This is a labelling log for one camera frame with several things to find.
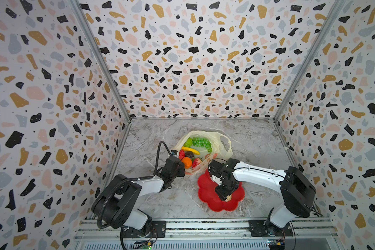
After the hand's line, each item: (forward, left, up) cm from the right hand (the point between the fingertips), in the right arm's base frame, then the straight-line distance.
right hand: (224, 195), depth 81 cm
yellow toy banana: (+27, +16, -1) cm, 32 cm away
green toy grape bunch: (+34, +11, +2) cm, 36 cm away
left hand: (+17, +22, +1) cm, 28 cm away
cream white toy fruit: (-3, -1, +5) cm, 6 cm away
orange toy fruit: (+18, +21, +3) cm, 28 cm away
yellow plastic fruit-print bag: (+27, 0, +3) cm, 27 cm away
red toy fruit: (+24, +24, +2) cm, 34 cm away
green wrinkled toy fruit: (+32, +21, +3) cm, 38 cm away
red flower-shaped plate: (+2, +9, -3) cm, 9 cm away
